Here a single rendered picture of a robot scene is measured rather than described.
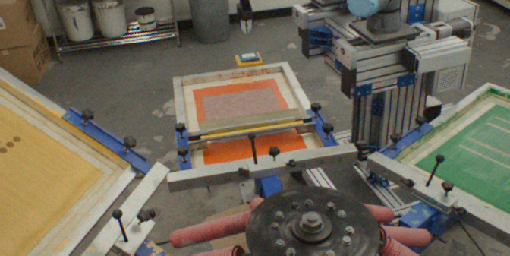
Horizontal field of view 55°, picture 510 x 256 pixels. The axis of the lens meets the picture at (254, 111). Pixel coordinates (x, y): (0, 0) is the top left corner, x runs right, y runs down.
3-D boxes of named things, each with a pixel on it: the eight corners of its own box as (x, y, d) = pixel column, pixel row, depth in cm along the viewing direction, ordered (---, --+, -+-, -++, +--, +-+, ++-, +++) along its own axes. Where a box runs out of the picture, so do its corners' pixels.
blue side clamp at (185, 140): (177, 140, 207) (174, 127, 203) (189, 139, 208) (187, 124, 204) (181, 186, 182) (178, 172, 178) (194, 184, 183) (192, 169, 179)
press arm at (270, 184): (257, 178, 175) (256, 167, 173) (274, 175, 176) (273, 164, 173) (267, 211, 161) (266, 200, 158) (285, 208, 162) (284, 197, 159)
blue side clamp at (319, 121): (305, 121, 214) (305, 107, 210) (316, 119, 215) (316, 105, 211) (326, 162, 189) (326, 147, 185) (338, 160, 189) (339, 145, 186)
